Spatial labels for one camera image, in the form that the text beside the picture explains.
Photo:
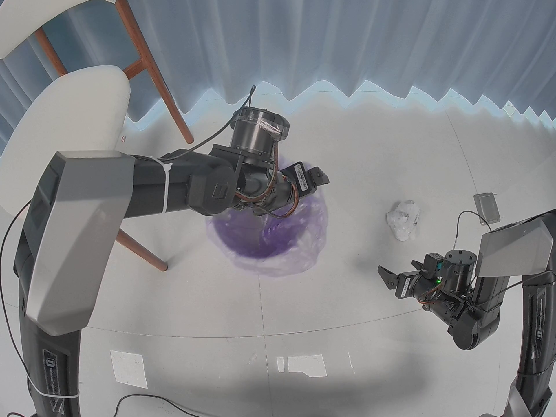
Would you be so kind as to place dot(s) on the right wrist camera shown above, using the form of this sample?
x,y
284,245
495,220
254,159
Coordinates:
x,y
434,263

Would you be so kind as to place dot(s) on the crumpled white paper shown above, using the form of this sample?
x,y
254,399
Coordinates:
x,y
404,219

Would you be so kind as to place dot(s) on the blue-grey curtain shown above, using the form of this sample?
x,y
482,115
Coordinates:
x,y
325,24

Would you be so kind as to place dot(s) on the white padded wooden chair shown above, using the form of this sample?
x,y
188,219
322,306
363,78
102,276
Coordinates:
x,y
74,115

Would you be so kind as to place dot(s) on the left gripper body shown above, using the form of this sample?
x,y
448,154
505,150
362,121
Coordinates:
x,y
295,185

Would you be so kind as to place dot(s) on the white trash bin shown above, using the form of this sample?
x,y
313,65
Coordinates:
x,y
299,256

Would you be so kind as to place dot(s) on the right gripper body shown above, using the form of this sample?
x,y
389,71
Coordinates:
x,y
419,289

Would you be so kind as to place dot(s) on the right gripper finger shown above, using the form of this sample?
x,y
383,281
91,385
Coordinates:
x,y
391,280
421,268

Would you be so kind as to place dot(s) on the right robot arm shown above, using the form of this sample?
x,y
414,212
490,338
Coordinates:
x,y
512,250

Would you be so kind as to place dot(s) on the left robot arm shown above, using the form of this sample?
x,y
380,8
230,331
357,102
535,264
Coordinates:
x,y
87,233

